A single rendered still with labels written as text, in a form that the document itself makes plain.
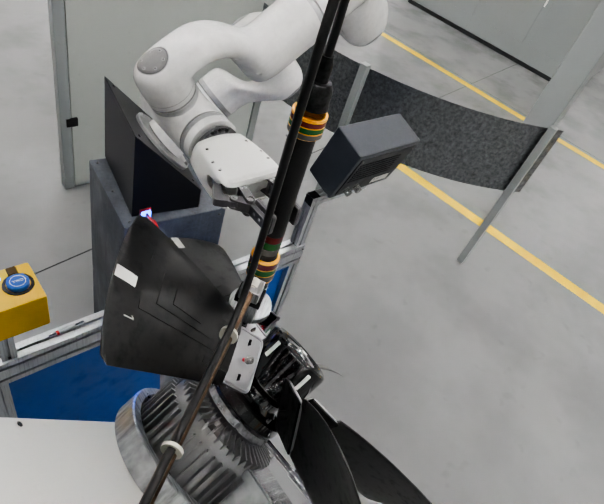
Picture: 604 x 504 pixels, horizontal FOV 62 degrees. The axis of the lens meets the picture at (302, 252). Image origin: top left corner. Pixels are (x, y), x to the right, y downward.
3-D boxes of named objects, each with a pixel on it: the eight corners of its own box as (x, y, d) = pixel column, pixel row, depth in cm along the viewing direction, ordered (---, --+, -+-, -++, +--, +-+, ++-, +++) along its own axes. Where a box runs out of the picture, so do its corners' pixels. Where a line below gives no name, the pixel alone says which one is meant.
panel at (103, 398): (34, 486, 158) (5, 377, 113) (34, 484, 159) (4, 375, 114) (247, 370, 207) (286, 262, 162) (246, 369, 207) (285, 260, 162)
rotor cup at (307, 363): (251, 385, 95) (302, 338, 95) (288, 446, 85) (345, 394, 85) (205, 356, 84) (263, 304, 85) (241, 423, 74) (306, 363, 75)
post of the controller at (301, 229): (295, 247, 156) (313, 199, 143) (290, 240, 157) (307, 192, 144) (303, 244, 158) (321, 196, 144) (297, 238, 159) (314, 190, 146)
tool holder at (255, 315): (258, 340, 79) (272, 301, 72) (216, 323, 79) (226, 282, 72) (276, 299, 85) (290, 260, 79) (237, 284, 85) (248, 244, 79)
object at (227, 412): (242, 394, 95) (250, 386, 95) (276, 454, 85) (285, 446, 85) (196, 367, 84) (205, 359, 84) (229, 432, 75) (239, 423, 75)
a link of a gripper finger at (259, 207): (244, 203, 71) (272, 234, 68) (225, 209, 69) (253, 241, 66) (248, 185, 68) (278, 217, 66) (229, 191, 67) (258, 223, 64)
